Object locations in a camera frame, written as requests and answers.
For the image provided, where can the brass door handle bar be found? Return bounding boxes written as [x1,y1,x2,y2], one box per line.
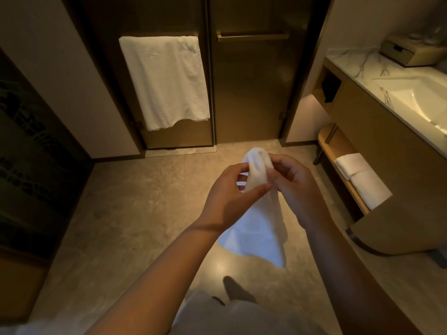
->
[216,31,290,43]

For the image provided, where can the white sink basin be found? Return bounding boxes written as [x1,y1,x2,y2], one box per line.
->
[372,76,447,136]

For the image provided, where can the person's right hand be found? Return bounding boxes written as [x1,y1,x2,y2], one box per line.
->
[268,153,332,231]

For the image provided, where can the small white towel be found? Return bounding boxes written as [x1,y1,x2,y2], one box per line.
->
[217,147,289,268]

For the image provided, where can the wooden vanity cabinet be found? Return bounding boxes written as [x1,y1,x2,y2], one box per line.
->
[312,48,447,256]

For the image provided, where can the person's left hand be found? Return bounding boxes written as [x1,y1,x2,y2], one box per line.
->
[197,162,272,234]

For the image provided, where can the person's left forearm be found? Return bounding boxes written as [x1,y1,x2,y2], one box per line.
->
[85,219,228,335]

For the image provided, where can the wooden tissue box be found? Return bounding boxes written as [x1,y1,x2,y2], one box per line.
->
[379,34,447,68]

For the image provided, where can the person's dark trousers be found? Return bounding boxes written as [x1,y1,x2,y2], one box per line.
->
[223,275,257,305]

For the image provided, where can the person's right forearm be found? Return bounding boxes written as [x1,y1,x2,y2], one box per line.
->
[304,212,423,335]

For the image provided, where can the large folded white towel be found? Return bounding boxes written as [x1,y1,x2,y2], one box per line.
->
[350,169,393,211]

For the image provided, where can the bronze glass shower door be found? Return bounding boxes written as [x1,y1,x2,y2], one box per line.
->
[208,0,315,145]
[82,0,214,150]

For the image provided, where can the white bath towel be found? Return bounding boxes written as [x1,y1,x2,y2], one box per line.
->
[118,35,211,132]

